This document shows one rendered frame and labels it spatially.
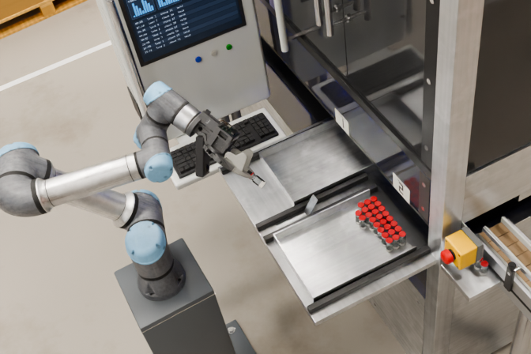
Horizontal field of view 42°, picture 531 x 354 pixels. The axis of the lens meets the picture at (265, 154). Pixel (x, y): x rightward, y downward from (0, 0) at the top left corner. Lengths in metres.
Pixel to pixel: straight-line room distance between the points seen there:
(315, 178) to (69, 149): 2.04
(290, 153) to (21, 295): 1.62
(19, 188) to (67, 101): 2.48
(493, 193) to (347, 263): 0.46
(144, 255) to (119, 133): 2.01
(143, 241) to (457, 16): 1.11
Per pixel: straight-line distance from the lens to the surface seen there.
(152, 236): 2.05
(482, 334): 2.63
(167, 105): 1.84
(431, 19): 1.53
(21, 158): 1.97
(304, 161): 2.32
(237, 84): 2.59
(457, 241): 1.91
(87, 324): 3.22
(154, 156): 1.80
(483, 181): 1.88
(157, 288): 2.15
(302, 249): 2.09
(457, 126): 1.65
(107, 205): 2.09
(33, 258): 3.56
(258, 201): 2.23
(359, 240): 2.09
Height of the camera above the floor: 2.56
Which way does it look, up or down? 45 degrees down
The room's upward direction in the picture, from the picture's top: 11 degrees counter-clockwise
